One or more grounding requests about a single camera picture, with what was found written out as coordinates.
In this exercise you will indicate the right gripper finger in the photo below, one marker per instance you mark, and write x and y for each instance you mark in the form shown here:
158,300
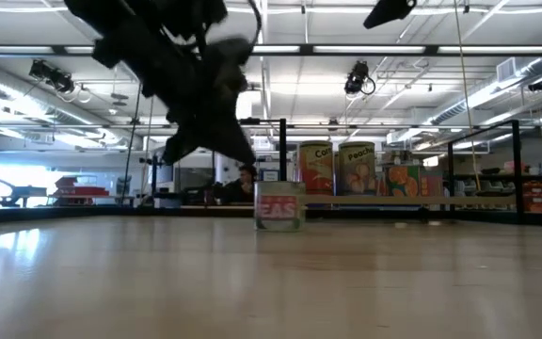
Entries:
391,10

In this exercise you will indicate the silver ventilation duct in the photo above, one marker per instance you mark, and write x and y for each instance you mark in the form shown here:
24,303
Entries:
17,101
487,94

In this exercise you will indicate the small black ceiling fixture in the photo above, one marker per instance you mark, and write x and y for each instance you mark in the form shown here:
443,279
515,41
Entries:
539,85

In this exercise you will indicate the black monitor on stand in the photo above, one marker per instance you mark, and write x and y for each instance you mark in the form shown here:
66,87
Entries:
155,172

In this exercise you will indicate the short peas label tin can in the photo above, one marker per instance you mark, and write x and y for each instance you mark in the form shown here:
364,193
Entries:
279,207

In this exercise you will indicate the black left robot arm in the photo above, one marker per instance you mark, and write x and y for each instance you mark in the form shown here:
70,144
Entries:
125,28

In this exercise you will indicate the red cart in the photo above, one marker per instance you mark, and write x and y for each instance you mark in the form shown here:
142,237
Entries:
80,190

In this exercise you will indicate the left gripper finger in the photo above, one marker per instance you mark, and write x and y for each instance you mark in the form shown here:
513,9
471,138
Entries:
231,143
181,143

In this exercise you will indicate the peaches label tin can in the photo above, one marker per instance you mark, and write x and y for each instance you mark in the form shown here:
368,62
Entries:
356,172

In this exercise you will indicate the carrot label tin can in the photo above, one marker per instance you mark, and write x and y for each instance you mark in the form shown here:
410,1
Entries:
400,181

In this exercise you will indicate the corn label tin can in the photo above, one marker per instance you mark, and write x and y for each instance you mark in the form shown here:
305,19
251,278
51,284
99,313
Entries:
315,172

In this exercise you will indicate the wooden shelf with black frame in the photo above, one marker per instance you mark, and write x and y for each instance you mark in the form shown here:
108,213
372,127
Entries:
393,200

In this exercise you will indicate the person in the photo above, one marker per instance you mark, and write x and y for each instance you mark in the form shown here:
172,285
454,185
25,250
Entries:
243,186

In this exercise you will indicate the black light strip beam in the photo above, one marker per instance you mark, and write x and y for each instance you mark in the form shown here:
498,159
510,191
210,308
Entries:
431,50

